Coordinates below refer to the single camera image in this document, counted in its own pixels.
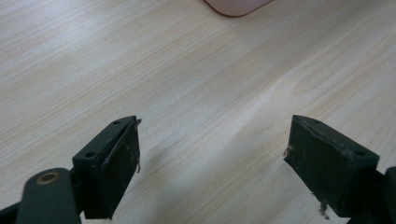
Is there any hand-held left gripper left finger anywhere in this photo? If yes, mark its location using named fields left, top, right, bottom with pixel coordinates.
left=72, top=115, right=143, bottom=220

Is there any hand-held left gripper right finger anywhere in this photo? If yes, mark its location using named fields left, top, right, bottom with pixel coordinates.
left=282, top=114, right=381, bottom=218

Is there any pink plastic storage box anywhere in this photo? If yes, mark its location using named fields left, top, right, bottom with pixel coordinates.
left=204, top=0, right=276, bottom=18

